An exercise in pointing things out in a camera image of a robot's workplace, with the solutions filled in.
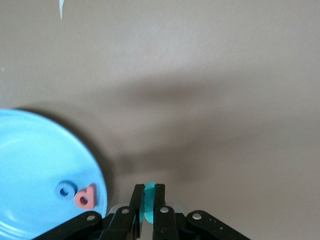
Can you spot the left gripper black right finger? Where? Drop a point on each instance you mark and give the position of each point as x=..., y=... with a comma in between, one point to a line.
x=170, y=225

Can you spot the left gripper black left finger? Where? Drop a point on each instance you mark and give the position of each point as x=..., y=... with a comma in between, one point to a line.
x=125, y=222

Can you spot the teal foam letter l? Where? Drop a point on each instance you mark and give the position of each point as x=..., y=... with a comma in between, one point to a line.
x=149, y=197

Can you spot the pink foam letter p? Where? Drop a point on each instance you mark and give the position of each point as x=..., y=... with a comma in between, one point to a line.
x=91, y=192

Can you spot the blue foam letter o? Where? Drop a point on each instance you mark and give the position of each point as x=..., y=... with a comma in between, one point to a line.
x=58, y=188

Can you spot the blue plastic plate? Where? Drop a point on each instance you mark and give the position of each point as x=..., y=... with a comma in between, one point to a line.
x=37, y=155

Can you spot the small white paper scrap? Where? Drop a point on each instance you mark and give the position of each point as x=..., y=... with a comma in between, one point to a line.
x=61, y=8

